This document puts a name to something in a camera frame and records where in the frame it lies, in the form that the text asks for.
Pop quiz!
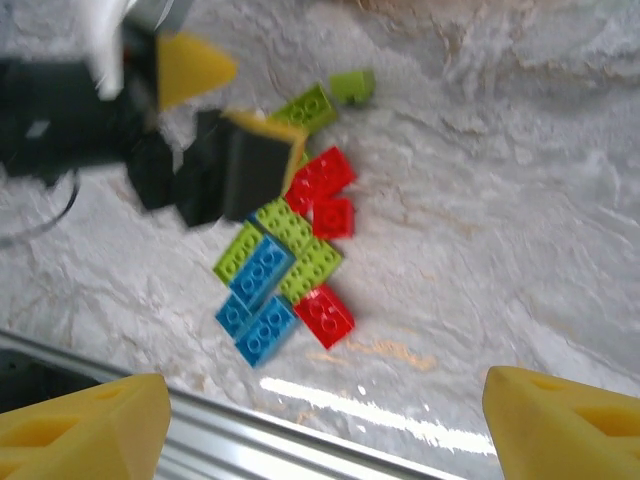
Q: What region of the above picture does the small lime green lego brick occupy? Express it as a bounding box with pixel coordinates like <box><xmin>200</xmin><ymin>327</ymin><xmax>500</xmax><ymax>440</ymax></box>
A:
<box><xmin>329</xmin><ymin>68</ymin><xmax>376</xmax><ymax>107</ymax></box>

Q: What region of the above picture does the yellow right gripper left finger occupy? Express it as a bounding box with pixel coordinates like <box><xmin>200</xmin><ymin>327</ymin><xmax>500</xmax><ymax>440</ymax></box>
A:
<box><xmin>0</xmin><ymin>372</ymin><xmax>172</xmax><ymax>480</ymax></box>

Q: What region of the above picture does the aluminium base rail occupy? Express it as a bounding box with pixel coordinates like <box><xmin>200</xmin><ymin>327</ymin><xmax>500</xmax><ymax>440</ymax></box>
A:
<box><xmin>0</xmin><ymin>329</ymin><xmax>454</xmax><ymax>480</ymax></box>

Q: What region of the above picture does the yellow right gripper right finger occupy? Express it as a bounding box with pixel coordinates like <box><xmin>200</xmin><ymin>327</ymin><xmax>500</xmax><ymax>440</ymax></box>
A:
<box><xmin>482</xmin><ymin>365</ymin><xmax>640</xmax><ymax>480</ymax></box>

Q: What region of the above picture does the thin black cable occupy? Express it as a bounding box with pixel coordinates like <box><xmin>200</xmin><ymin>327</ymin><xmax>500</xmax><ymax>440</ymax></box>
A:
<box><xmin>0</xmin><ymin>167</ymin><xmax>82</xmax><ymax>247</ymax></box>

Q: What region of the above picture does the narrow lime green lego brick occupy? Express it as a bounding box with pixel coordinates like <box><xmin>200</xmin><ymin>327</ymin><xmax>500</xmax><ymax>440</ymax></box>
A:
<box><xmin>212</xmin><ymin>222</ymin><xmax>266</xmax><ymax>287</ymax></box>

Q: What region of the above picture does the small square red lego brick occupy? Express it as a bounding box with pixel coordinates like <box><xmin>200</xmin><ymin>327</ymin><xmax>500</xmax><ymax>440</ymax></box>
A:
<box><xmin>310</xmin><ymin>197</ymin><xmax>356</xmax><ymax>240</ymax></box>

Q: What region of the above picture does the small blue lego brick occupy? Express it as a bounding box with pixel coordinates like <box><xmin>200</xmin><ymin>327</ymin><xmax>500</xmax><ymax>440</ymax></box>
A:
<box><xmin>214</xmin><ymin>292</ymin><xmax>256</xmax><ymax>341</ymax></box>

